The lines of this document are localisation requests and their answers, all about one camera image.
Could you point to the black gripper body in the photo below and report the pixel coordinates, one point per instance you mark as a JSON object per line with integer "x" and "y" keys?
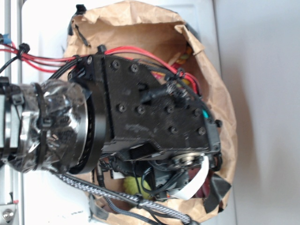
{"x": 135, "y": 118}

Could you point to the brown paper bag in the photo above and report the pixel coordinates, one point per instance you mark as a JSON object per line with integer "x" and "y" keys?
{"x": 165, "y": 34}

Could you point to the multicolour rope ring toy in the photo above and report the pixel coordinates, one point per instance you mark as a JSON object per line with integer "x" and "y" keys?
{"x": 185, "y": 56}

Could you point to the aluminium extrusion rail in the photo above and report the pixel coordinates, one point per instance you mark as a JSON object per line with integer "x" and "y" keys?
{"x": 11, "y": 181}

